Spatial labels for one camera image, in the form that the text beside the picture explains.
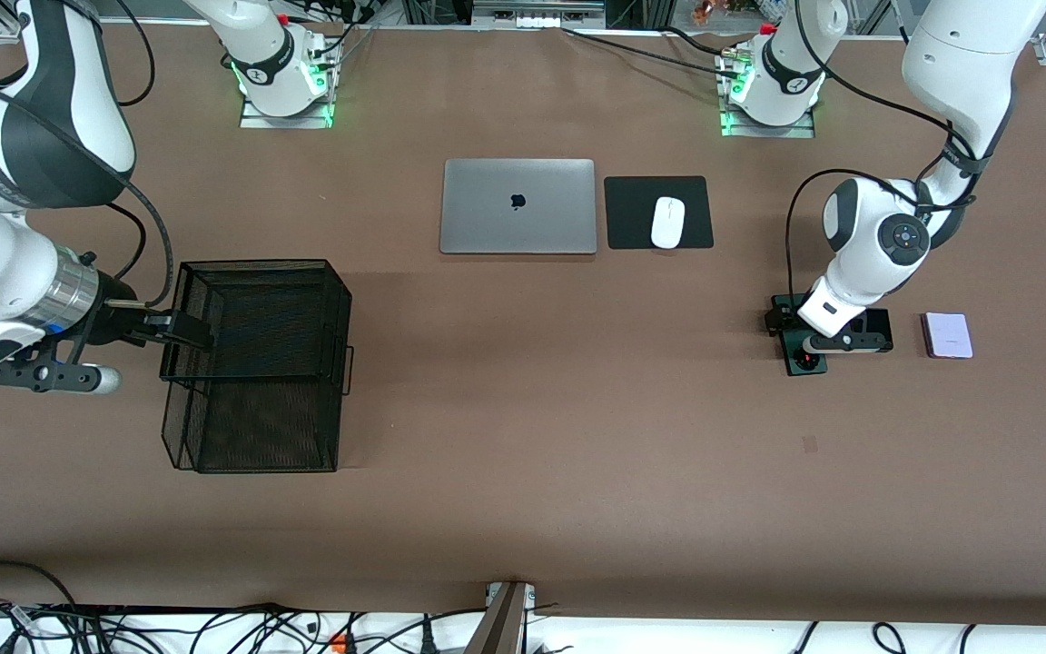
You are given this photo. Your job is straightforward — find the black flip phone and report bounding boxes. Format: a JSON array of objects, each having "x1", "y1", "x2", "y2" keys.
[{"x1": 850, "y1": 308, "x2": 893, "y2": 353}]

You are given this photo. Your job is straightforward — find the lavender flip phone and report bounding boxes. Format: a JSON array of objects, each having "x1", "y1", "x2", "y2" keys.
[{"x1": 921, "y1": 312, "x2": 974, "y2": 360}]

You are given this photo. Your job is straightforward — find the white computer mouse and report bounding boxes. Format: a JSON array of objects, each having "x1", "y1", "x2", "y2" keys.
[{"x1": 651, "y1": 196, "x2": 686, "y2": 250}]

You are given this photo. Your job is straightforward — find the black mouse pad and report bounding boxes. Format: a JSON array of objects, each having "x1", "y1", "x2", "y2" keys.
[{"x1": 604, "y1": 175, "x2": 715, "y2": 251}]

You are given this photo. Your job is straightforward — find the silver closed laptop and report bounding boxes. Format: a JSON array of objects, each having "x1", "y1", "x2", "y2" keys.
[{"x1": 439, "y1": 159, "x2": 597, "y2": 255}]

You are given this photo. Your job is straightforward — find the white power strip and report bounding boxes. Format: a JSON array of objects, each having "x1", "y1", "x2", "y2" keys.
[{"x1": 471, "y1": 0, "x2": 607, "y2": 30}]

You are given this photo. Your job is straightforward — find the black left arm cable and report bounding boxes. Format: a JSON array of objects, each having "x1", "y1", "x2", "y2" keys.
[{"x1": 784, "y1": 0, "x2": 980, "y2": 305}]

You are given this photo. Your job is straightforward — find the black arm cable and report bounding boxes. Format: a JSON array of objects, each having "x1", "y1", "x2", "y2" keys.
[
  {"x1": 784, "y1": 0, "x2": 980, "y2": 305},
  {"x1": 0, "y1": 82, "x2": 175, "y2": 308}
]

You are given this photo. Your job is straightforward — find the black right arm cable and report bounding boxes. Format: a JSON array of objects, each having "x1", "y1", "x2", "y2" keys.
[{"x1": 0, "y1": 82, "x2": 175, "y2": 308}]

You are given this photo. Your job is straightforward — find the black wire mesh organizer basket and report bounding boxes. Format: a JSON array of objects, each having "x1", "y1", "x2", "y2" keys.
[{"x1": 158, "y1": 259, "x2": 356, "y2": 475}]

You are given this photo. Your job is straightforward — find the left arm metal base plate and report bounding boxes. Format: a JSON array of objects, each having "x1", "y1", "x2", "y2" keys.
[{"x1": 721, "y1": 109, "x2": 816, "y2": 139}]

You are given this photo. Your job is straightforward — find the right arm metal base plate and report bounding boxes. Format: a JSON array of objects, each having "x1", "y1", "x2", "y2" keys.
[{"x1": 240, "y1": 91, "x2": 335, "y2": 130}]

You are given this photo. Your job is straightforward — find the black looped floor cable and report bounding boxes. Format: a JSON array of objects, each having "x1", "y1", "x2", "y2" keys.
[{"x1": 0, "y1": 560, "x2": 79, "y2": 609}]

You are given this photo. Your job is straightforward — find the black cable on table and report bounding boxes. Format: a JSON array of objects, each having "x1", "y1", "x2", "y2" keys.
[{"x1": 562, "y1": 25, "x2": 742, "y2": 78}]

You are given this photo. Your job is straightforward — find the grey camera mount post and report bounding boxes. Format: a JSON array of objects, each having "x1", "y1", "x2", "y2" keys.
[{"x1": 464, "y1": 581, "x2": 538, "y2": 654}]

